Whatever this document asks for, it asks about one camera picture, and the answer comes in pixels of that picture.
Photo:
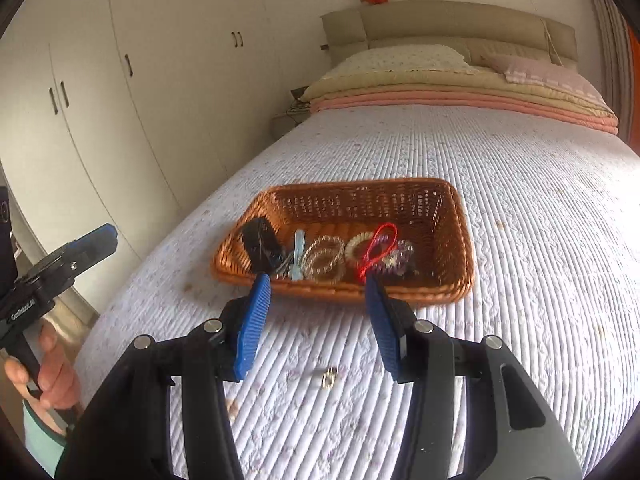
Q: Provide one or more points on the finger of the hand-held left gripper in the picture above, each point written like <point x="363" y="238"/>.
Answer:
<point x="65" y="272"/>
<point x="95" y="240"/>

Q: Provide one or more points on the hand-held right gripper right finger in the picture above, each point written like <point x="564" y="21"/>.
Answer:
<point x="382" y="330"/>

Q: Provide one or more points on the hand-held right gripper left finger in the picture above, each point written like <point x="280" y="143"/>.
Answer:
<point x="252" y="330"/>

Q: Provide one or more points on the black wristwatch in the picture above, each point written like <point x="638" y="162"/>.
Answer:
<point x="260" y="242"/>

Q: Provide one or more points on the light blue hair clip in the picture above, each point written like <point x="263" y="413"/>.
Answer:
<point x="298" y="255"/>

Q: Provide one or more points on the brown wicker basket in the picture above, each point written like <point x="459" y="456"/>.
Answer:
<point x="350" y="200"/>

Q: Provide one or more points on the person's left hand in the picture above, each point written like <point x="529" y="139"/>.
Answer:
<point x="57" y="375"/>

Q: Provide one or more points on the white wardrobe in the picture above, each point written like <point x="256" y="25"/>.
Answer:
<point x="175" y="85"/>

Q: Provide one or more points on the white quilted bedspread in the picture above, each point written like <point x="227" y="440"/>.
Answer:
<point x="525" y="210"/>

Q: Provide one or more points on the beige nightstand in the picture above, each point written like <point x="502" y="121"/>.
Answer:
<point x="287" y="125"/>

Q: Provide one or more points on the dark bag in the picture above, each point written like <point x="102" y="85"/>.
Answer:
<point x="300" y="97"/>

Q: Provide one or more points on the folded pink blanket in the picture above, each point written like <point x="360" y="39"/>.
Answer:
<point x="450" y="101"/>

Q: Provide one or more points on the folded yellow blanket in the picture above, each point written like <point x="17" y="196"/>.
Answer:
<point x="400" y="85"/>

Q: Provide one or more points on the floral white pillow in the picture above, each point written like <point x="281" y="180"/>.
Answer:
<point x="400" y="60"/>

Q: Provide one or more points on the pink pillow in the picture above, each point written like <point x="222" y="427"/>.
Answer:
<point x="545" y="77"/>

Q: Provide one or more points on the beige padded headboard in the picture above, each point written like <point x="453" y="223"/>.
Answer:
<point x="425" y="22"/>

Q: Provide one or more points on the grey and orange curtain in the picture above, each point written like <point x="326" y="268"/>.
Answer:
<point x="620" y="50"/>

